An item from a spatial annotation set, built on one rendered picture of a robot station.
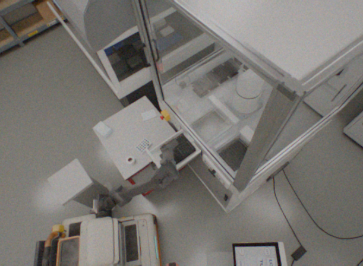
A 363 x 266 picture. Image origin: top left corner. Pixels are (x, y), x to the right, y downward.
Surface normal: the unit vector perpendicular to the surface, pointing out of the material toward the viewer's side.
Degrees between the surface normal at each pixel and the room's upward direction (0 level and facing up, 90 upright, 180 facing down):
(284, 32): 0
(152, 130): 0
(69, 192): 0
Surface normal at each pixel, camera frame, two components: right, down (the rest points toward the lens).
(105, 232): 0.60, -0.47
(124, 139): -0.08, -0.46
